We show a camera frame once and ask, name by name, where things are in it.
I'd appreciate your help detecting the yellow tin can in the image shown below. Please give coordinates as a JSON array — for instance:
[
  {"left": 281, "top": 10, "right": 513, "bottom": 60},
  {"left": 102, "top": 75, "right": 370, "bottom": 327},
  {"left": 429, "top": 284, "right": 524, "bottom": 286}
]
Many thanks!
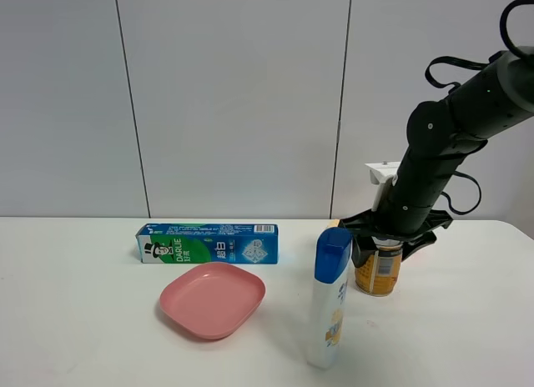
[{"left": 355, "top": 237, "right": 402, "bottom": 296}]

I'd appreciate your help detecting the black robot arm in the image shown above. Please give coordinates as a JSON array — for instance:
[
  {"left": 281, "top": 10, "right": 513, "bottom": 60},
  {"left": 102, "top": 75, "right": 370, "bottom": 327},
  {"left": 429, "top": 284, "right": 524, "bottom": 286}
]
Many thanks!
[{"left": 340, "top": 47, "right": 533, "bottom": 268}]

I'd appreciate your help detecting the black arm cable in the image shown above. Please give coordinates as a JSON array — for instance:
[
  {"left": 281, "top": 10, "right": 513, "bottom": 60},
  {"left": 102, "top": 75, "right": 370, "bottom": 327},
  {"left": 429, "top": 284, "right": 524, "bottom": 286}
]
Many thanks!
[{"left": 424, "top": 0, "right": 534, "bottom": 216}]

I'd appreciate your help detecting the blue green toothpaste box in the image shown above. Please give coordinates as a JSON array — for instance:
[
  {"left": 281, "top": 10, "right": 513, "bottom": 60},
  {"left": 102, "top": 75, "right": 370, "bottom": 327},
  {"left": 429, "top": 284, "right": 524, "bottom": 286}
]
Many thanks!
[{"left": 136, "top": 223, "right": 279, "bottom": 264}]

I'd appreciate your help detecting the white blue shampoo bottle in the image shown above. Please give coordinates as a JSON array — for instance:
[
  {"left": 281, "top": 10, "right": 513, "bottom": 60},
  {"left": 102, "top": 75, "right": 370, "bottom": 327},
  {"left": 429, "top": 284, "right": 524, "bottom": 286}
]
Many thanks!
[{"left": 306, "top": 227, "right": 353, "bottom": 369}]

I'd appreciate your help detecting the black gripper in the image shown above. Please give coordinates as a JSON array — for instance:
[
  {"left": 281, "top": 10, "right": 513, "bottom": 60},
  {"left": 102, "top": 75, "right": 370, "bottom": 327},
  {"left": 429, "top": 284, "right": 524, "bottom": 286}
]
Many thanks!
[{"left": 340, "top": 209, "right": 452, "bottom": 269}]

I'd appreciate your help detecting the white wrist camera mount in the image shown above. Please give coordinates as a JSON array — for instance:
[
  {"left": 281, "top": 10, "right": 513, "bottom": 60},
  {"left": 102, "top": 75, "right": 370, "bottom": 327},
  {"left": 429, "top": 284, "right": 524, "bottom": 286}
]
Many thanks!
[{"left": 365, "top": 161, "right": 401, "bottom": 212}]

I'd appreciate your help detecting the wooden spatula orange handle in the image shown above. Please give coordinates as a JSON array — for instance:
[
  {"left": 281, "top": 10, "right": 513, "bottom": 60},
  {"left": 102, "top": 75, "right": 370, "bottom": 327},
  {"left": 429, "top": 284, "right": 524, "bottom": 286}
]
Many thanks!
[{"left": 327, "top": 219, "right": 340, "bottom": 229}]

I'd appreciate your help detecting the pink plastic plate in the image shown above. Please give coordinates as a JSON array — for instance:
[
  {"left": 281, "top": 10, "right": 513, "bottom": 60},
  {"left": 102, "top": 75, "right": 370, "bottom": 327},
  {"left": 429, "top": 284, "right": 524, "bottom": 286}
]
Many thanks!
[{"left": 159, "top": 262, "right": 266, "bottom": 340}]

